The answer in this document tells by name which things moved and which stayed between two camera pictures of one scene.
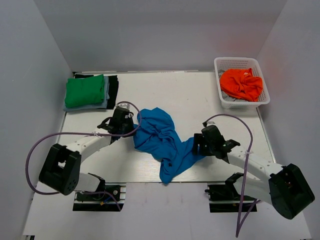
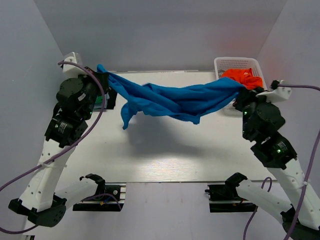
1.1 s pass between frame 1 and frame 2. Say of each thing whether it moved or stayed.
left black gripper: moved
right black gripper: moved
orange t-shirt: stayed
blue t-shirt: moved
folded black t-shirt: stayed
